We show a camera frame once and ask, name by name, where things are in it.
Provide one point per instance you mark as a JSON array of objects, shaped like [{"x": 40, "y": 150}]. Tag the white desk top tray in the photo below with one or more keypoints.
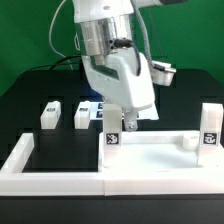
[{"x": 145, "y": 151}]

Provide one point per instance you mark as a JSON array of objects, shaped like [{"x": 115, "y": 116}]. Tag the fiducial marker sheet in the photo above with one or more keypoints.
[{"x": 96, "y": 112}]

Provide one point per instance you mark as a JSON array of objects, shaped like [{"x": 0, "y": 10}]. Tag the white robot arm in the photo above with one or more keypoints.
[{"x": 108, "y": 26}]

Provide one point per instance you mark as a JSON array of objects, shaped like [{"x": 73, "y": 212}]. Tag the white U-shaped fence frame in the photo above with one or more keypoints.
[{"x": 14, "y": 181}]

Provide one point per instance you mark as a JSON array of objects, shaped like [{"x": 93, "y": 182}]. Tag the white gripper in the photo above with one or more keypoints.
[{"x": 129, "y": 91}]

